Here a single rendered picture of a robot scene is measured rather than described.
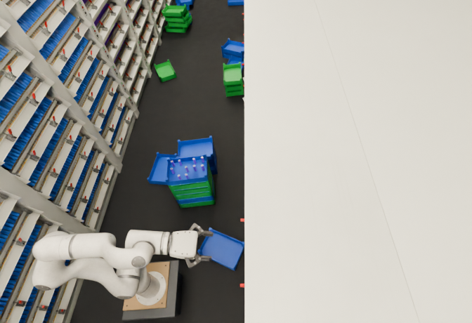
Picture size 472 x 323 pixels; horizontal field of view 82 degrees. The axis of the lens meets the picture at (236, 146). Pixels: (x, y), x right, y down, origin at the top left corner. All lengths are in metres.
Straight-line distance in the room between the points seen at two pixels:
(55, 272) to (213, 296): 1.14
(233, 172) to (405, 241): 2.16
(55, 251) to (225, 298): 1.28
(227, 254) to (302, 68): 1.79
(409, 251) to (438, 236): 0.05
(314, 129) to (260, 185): 0.15
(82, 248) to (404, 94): 1.11
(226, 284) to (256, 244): 1.79
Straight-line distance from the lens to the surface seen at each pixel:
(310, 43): 0.72
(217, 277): 2.20
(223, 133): 2.80
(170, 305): 1.95
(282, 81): 0.60
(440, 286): 0.45
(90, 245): 1.18
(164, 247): 1.11
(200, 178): 1.99
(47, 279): 1.40
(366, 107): 0.58
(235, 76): 3.17
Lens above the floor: 2.14
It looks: 53 degrees down
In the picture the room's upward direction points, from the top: 7 degrees counter-clockwise
